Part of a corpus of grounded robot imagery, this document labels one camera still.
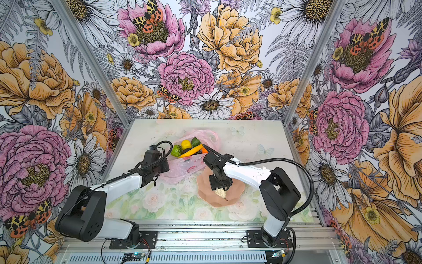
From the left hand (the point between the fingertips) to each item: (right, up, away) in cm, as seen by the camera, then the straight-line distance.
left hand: (165, 166), depth 93 cm
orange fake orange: (+21, +8, +9) cm, 24 cm away
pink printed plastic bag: (+11, -1, -1) cm, 11 cm away
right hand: (+30, -11, -9) cm, 33 cm away
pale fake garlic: (+31, -10, -14) cm, 35 cm away
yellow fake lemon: (+10, +12, +9) cm, 18 cm away
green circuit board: (-7, -34, -22) cm, 41 cm away
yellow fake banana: (+13, +7, +6) cm, 16 cm away
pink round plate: (+37, -12, -8) cm, 40 cm away
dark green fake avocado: (+15, +13, +12) cm, 24 cm away
